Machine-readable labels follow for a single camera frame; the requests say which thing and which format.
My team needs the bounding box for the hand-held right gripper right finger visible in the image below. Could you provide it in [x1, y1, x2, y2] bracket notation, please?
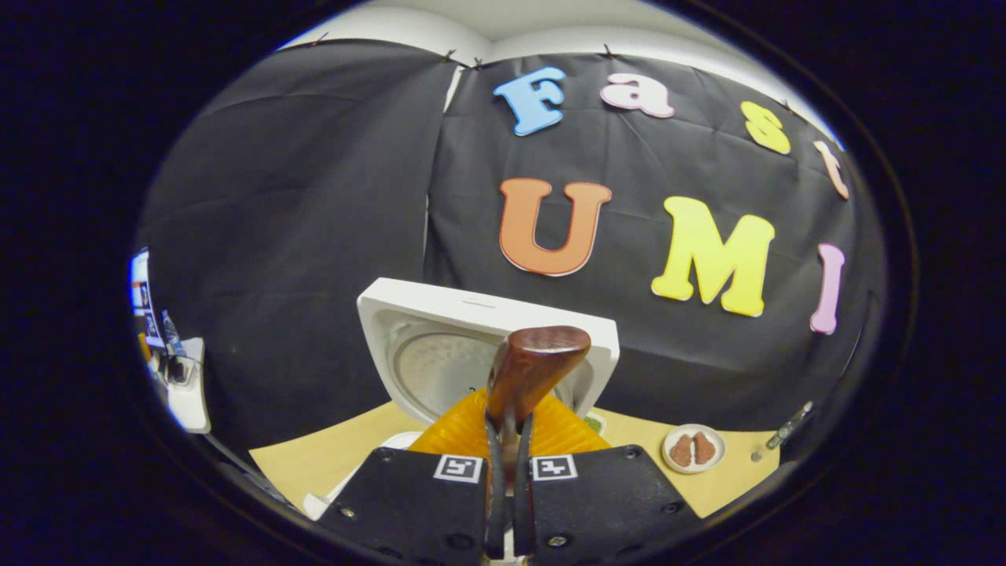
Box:
[515, 389, 700, 564]

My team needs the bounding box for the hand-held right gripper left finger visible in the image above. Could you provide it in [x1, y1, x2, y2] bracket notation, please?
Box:
[318, 387, 505, 564]

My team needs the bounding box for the brown wooden spoon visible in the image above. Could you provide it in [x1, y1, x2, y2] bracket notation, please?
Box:
[486, 326, 592, 488]

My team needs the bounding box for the white rice cooker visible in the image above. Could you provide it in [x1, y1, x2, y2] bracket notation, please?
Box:
[303, 277, 620, 521]

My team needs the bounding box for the white round plate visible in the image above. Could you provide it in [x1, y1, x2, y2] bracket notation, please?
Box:
[662, 424, 726, 475]

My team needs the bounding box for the clear green-label water bottle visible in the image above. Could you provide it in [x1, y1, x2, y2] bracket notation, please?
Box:
[766, 401, 814, 450]

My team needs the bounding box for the black backdrop cloth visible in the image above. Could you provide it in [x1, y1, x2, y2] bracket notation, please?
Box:
[138, 39, 889, 472]

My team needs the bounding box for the white and blue panel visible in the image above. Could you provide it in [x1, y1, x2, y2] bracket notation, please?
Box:
[130, 250, 178, 358]

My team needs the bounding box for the white device with cables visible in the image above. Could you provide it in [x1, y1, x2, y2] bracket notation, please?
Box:
[161, 338, 211, 435]

